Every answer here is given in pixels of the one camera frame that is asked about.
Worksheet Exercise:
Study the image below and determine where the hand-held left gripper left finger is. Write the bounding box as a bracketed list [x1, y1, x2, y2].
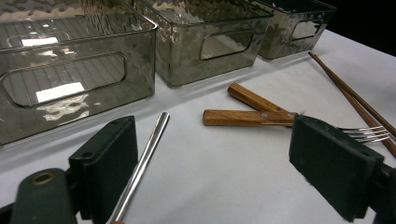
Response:
[68, 115, 139, 224]

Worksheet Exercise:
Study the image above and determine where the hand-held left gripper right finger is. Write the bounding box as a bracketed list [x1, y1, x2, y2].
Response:
[289, 115, 386, 222]

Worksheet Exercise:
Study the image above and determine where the long metal spoon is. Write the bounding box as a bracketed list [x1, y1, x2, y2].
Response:
[108, 111, 171, 224]

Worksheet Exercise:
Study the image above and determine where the brown wooden chopstick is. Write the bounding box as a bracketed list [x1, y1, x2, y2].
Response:
[307, 51, 396, 138]
[310, 55, 396, 158]

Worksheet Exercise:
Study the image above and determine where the smoky clear plastic bin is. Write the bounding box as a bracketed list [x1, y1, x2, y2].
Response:
[0, 0, 158, 147]
[248, 0, 338, 61]
[132, 0, 275, 88]

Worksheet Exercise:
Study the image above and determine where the wooden handled fork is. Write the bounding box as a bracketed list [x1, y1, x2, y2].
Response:
[203, 109, 391, 144]

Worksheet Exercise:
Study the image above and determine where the wooden handled knife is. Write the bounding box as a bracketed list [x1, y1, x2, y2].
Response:
[227, 82, 289, 114]

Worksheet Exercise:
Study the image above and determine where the white table sheet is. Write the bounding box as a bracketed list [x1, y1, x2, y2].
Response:
[0, 29, 396, 224]

